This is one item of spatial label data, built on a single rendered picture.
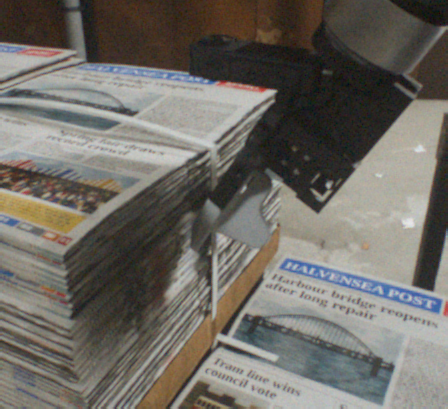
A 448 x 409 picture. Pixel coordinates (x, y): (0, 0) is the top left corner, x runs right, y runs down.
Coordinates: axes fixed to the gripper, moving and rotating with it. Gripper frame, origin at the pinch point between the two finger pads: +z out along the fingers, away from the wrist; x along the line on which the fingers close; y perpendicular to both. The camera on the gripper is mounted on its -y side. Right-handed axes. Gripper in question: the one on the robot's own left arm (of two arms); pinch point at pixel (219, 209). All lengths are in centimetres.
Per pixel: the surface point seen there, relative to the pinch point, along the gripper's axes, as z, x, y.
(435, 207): 30, 92, 33
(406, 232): 86, 172, 50
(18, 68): 8.3, 7.3, -30.8
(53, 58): 7.9, 12.7, -30.3
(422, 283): 51, 92, 46
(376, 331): 6.9, 8.8, 20.9
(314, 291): 10.8, 12.3, 13.6
